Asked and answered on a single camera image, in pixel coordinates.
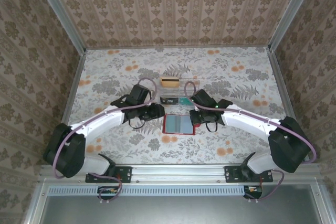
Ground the aluminium corner post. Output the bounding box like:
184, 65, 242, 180
30, 0, 87, 55
267, 0, 320, 52

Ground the stack of black cards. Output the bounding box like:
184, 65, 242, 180
161, 97, 180, 105

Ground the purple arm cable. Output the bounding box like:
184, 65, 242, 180
51, 77, 159, 205
183, 81, 318, 203

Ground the black left wrist cable loop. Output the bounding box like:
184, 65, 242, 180
129, 118, 148, 130

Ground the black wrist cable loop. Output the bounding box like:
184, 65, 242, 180
129, 118, 148, 130
205, 121, 219, 133

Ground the black connector box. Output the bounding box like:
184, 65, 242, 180
243, 185, 264, 200
97, 186, 122, 200

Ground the thin aluminium wall rail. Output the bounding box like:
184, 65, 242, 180
84, 45, 271, 50

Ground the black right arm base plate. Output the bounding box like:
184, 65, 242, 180
224, 165, 274, 184

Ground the red card holder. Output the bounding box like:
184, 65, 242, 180
162, 112, 202, 135

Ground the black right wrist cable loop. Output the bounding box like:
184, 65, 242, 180
205, 121, 219, 133

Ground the stack of gold cards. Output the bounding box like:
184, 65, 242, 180
160, 76, 180, 88

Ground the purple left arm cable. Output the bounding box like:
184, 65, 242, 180
51, 77, 159, 205

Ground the clear acrylic card organizer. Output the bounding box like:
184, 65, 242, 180
159, 76, 201, 107

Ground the grey steel panel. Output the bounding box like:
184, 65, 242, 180
25, 179, 336, 224

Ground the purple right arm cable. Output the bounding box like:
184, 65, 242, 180
183, 81, 318, 203

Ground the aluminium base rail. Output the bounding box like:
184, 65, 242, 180
39, 163, 322, 184

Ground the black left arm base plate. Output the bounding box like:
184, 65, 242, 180
85, 165, 132, 184

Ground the aluminium side rail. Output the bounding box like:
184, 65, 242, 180
267, 48, 312, 164
49, 49, 88, 164

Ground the grey slotted cable duct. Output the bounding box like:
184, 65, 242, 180
48, 185, 264, 197

